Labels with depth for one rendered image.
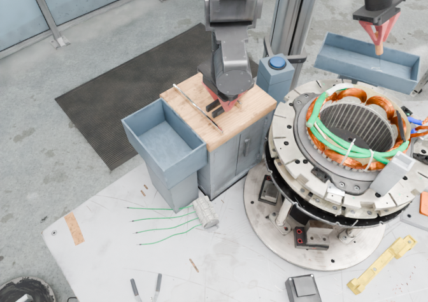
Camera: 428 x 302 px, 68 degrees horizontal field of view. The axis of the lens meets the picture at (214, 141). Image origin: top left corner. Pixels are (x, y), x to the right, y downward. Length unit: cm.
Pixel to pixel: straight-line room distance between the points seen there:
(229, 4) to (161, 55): 204
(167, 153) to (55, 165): 139
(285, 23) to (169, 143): 51
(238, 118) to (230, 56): 25
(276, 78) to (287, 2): 23
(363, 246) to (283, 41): 63
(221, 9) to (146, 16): 249
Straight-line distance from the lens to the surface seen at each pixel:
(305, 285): 82
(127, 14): 303
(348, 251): 91
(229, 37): 51
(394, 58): 101
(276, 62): 88
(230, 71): 48
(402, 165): 60
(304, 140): 65
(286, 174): 65
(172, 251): 87
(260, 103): 74
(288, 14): 101
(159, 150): 76
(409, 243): 100
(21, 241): 195
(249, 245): 88
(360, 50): 100
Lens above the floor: 161
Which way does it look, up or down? 55 degrees down
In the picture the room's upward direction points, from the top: straight up
